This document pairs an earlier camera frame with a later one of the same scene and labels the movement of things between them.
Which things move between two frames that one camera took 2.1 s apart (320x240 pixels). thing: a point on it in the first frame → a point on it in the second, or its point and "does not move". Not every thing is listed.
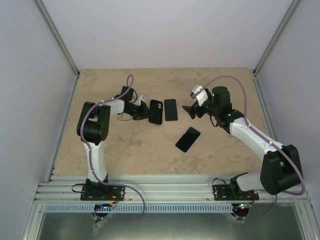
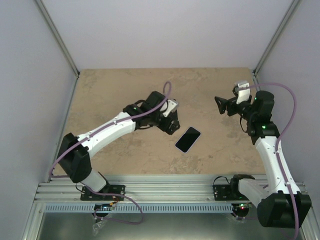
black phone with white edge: x=187 y=139 does not move
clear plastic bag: x=96 y=226 does not move
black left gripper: x=143 y=115 → x=171 y=129
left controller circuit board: x=106 y=207 does not move
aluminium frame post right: x=284 y=23 does not move
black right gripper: x=191 y=111 → x=231 y=103
